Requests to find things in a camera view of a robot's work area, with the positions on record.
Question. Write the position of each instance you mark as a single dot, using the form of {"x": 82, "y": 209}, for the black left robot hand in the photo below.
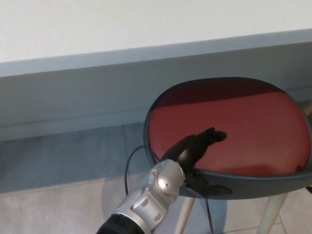
{"x": 195, "y": 148}

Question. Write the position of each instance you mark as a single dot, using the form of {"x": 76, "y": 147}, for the red-cushioned dark stool wooden legs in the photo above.
{"x": 243, "y": 136}

